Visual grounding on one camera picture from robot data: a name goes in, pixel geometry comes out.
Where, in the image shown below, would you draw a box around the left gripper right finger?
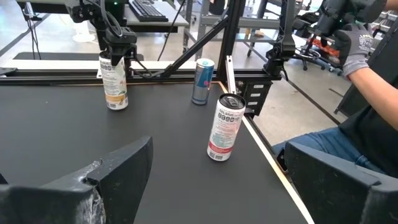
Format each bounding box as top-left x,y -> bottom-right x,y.
284,141 -> 398,224

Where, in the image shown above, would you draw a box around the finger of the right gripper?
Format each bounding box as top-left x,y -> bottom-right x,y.
110,45 -> 125,67
124,45 -> 137,62

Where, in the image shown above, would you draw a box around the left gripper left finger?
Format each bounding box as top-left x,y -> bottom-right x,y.
0,136 -> 154,224

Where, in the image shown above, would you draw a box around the Celsius Tropical Vibe can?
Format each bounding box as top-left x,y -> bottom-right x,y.
98,51 -> 129,111

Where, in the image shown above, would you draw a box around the person's forearm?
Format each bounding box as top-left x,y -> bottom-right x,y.
348,66 -> 398,131

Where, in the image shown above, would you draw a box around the black keyboard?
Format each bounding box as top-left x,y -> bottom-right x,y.
128,0 -> 170,23

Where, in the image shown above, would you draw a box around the grey desk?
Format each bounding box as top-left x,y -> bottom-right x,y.
15,0 -> 190,34

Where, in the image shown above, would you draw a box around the person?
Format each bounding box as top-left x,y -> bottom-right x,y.
272,0 -> 398,180

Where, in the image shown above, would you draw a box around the blue silver Red Bull can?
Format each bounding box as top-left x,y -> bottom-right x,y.
190,57 -> 216,106

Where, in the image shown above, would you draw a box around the Celsius Peach Vibe can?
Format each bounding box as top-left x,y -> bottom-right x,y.
206,93 -> 247,162

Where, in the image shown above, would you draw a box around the black box white labels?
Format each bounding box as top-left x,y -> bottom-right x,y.
241,80 -> 274,116

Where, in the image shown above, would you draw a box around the grey metal rack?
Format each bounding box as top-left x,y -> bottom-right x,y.
195,0 -> 282,60

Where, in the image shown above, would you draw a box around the person's hand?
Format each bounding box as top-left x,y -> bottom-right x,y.
331,23 -> 376,78

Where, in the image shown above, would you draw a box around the black aluminium table frame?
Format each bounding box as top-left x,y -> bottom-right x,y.
0,0 -> 298,118

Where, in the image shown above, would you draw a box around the black leader arm handle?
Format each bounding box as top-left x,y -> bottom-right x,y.
292,0 -> 388,40

